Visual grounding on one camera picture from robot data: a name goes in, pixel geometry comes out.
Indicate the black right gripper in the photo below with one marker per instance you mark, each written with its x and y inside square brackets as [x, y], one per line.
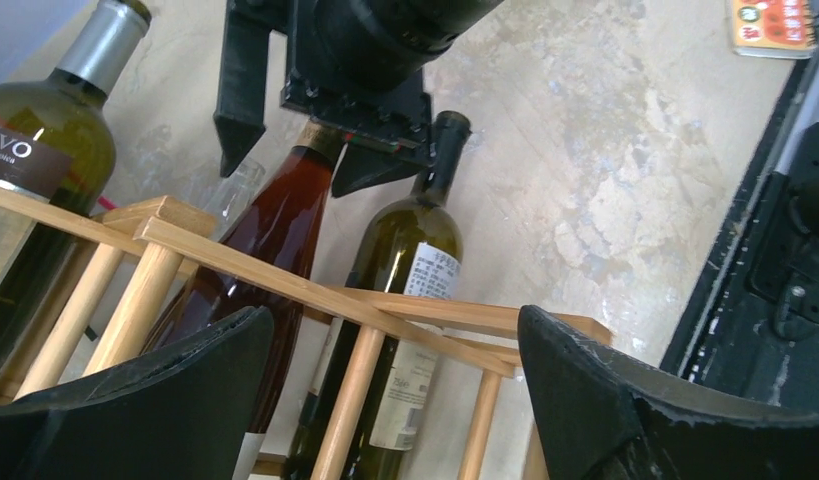
[354, 66]

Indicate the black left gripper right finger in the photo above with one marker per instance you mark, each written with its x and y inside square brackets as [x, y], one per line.
[602, 414]

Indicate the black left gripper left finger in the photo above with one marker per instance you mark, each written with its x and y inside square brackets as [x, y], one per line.
[180, 412]

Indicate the red wine bottle gold cap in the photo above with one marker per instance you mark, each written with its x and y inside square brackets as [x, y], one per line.
[280, 227]

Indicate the green bottle black neck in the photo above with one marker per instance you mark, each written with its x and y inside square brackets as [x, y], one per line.
[411, 247]

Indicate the wooden wine rack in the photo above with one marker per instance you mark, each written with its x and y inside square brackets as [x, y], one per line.
[169, 237]

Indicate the green bottle silver cap top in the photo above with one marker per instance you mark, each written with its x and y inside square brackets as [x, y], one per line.
[56, 148]

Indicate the orange circuit board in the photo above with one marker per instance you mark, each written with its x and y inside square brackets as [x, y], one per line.
[778, 29]

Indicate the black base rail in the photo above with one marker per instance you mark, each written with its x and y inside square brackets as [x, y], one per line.
[751, 326]

